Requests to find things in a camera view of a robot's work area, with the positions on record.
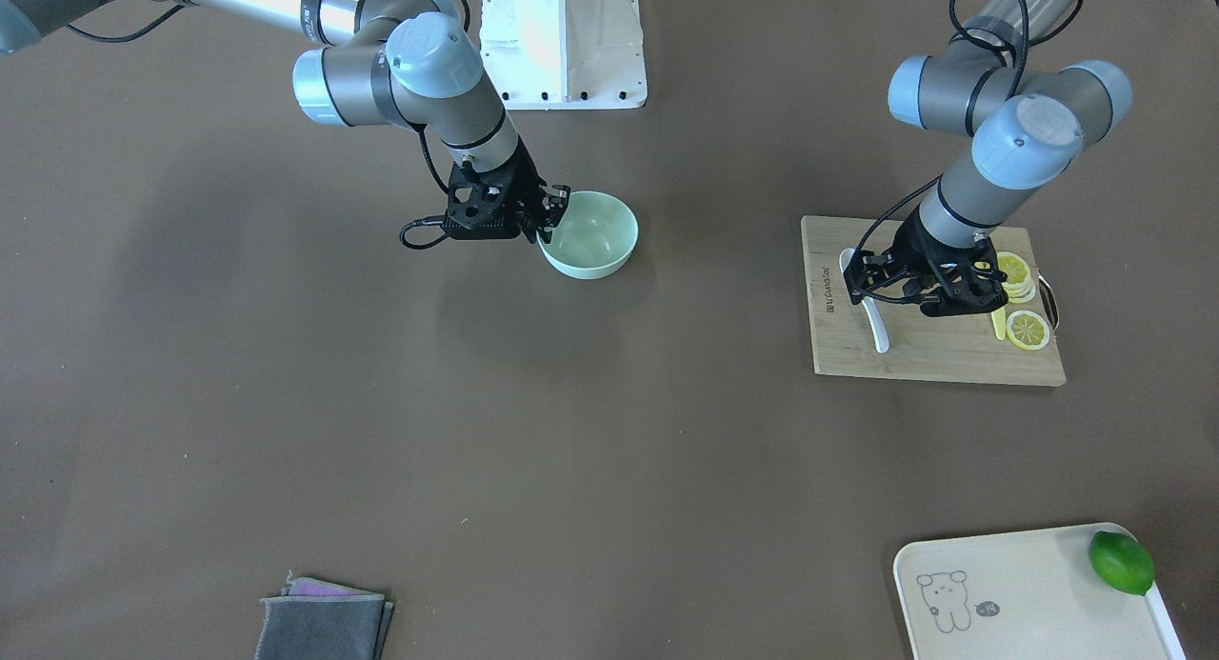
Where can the folded grey cloth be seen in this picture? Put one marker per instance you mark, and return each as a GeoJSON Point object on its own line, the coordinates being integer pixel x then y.
{"type": "Point", "coordinates": [315, 619]}

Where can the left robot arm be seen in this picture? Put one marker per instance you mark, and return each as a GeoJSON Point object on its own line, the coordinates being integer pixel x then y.
{"type": "Point", "coordinates": [1024, 128]}

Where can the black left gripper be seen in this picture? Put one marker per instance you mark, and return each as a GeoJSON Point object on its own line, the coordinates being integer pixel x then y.
{"type": "Point", "coordinates": [915, 245]}

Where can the white ceramic spoon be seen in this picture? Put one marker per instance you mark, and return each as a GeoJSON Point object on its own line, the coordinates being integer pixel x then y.
{"type": "Point", "coordinates": [878, 330]}

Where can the yellow plastic knife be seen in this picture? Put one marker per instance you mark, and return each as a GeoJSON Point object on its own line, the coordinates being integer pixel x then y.
{"type": "Point", "coordinates": [998, 319]}

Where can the green lime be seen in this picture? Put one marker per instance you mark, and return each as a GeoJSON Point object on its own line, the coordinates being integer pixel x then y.
{"type": "Point", "coordinates": [1121, 562]}

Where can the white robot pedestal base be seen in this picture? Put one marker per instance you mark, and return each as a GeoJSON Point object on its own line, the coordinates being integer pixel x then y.
{"type": "Point", "coordinates": [565, 54]}

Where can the light green bowl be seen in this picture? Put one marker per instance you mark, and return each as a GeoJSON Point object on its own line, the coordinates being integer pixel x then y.
{"type": "Point", "coordinates": [596, 236]}

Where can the bamboo cutting board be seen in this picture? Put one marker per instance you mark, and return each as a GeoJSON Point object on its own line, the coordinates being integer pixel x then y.
{"type": "Point", "coordinates": [961, 349]}

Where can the single lemon slice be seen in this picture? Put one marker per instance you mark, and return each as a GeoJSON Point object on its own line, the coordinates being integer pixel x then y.
{"type": "Point", "coordinates": [1028, 330]}

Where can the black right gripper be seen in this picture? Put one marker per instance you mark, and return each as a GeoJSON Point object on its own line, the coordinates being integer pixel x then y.
{"type": "Point", "coordinates": [525, 190]}

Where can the cream tray with bear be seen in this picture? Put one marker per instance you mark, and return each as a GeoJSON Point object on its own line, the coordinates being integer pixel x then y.
{"type": "Point", "coordinates": [1029, 594]}

